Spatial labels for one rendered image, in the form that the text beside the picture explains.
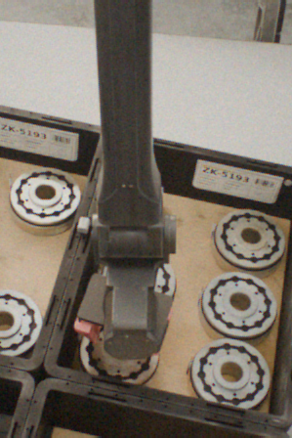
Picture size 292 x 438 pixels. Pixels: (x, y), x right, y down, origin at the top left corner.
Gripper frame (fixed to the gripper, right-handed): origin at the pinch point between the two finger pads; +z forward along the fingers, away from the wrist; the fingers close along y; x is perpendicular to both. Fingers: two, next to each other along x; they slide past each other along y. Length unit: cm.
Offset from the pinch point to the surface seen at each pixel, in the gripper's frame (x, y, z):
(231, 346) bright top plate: 4.9, 13.9, 1.0
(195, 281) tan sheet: 15.1, 6.9, 4.0
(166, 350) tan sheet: 3.2, 5.9, 4.0
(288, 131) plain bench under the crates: 62, 15, 17
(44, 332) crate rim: -4.9, -8.4, -5.8
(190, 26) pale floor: 166, -19, 87
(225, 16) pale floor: 176, -10, 87
